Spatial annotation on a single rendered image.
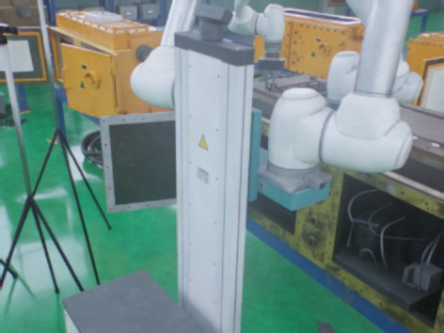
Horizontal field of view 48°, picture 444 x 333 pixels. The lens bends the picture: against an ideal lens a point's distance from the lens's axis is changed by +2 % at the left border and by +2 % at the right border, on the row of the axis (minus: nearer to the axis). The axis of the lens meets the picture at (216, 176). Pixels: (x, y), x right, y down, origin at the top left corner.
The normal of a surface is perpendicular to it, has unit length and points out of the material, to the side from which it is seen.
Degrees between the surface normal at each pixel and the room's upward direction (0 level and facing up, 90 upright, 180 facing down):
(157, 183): 90
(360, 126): 77
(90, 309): 0
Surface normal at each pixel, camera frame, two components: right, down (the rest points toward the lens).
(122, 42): 0.58, 0.36
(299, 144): -0.46, 0.38
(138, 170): 0.29, 0.41
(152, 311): 0.02, -0.90
